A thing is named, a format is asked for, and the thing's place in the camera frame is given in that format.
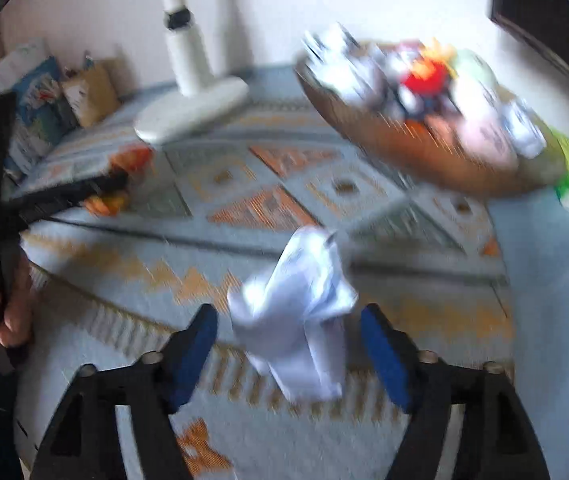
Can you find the orange snack wrapper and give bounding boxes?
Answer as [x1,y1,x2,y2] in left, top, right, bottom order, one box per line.
[82,145,156,219]

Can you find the person left hand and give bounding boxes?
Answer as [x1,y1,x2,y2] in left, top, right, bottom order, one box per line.
[0,249,34,349]

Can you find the yellow paper pen holder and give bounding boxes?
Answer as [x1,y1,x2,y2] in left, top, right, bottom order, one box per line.
[61,62,121,128]

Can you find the blue cover book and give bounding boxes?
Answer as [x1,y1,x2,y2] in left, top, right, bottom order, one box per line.
[7,56,78,176]

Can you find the brown wooden bowl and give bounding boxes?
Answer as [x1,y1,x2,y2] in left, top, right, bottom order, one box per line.
[294,53,568,200]

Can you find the paper ball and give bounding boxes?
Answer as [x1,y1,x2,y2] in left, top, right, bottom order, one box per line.
[501,99,547,159]
[227,226,358,403]
[303,23,388,110]

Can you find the patterned blue woven mat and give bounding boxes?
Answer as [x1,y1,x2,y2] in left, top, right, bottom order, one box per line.
[16,70,513,479]

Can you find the white red duck plush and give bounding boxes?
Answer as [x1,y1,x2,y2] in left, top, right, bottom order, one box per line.
[395,40,456,117]

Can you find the white desk lamp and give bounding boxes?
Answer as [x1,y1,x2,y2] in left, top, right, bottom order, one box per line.
[134,0,249,145]

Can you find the white paper stack upright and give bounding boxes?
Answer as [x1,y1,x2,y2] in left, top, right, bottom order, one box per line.
[0,38,50,93]

